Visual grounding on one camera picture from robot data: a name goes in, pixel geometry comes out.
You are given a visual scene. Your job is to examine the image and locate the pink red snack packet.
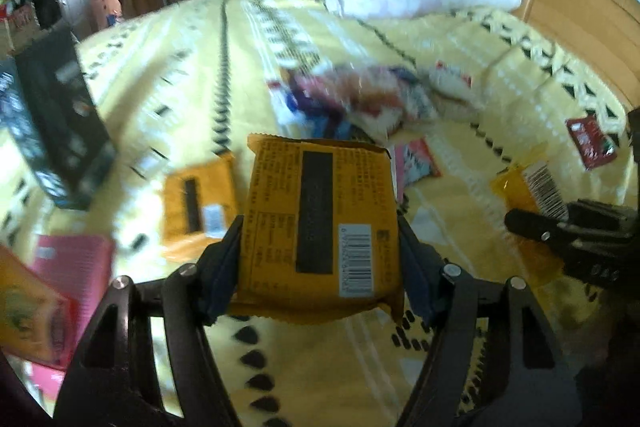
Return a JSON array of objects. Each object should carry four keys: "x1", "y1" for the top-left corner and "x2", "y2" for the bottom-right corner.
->
[{"x1": 392, "y1": 138, "x2": 443, "y2": 188}]

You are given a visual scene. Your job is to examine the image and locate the orange-yellow barcoded snack packet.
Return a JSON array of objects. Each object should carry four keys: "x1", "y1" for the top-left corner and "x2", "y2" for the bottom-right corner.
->
[{"x1": 490, "y1": 146, "x2": 573, "y2": 290}]

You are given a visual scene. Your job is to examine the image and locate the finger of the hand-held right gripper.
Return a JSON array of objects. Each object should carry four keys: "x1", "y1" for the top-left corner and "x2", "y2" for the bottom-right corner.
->
[{"x1": 504, "y1": 207, "x2": 577, "y2": 254}]

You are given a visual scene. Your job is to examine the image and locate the pile of snack packets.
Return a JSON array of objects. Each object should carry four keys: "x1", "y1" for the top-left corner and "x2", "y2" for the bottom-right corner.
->
[{"x1": 267, "y1": 59, "x2": 473, "y2": 145}]

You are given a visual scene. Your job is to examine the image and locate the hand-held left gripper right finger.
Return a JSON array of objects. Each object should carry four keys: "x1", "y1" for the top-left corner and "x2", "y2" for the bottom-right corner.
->
[{"x1": 395, "y1": 212, "x2": 583, "y2": 427}]

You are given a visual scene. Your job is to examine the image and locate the yellow patterned bedspread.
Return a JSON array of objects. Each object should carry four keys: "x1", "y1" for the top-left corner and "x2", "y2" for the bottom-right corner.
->
[{"x1": 0, "y1": 0, "x2": 640, "y2": 427}]

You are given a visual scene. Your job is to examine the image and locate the pink box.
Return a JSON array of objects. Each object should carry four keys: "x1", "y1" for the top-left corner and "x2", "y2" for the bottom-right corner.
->
[{"x1": 30, "y1": 234, "x2": 116, "y2": 413}]

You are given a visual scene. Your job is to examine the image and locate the orange black-striped snack packet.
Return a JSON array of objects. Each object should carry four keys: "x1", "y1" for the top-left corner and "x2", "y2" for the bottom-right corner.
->
[
  {"x1": 161, "y1": 152, "x2": 241, "y2": 260},
  {"x1": 227, "y1": 133, "x2": 406, "y2": 325}
]

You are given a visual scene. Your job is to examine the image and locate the cardboard box with red print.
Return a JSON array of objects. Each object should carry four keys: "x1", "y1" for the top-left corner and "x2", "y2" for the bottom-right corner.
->
[{"x1": 0, "y1": 7, "x2": 42, "y2": 56}]

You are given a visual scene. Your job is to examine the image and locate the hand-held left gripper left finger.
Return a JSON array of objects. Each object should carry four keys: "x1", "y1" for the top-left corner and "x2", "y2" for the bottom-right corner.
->
[{"x1": 52, "y1": 214, "x2": 246, "y2": 427}]

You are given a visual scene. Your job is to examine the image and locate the black printed box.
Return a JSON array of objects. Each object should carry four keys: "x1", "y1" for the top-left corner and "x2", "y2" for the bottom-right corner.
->
[{"x1": 0, "y1": 27, "x2": 118, "y2": 212}]

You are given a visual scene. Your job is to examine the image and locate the black bag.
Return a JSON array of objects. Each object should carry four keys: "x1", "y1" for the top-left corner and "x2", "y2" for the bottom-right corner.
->
[{"x1": 34, "y1": 0, "x2": 62, "y2": 30}]

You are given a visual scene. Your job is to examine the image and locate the orange red box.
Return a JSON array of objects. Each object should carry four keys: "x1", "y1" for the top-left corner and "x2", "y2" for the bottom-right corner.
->
[{"x1": 0, "y1": 247, "x2": 81, "y2": 370}]

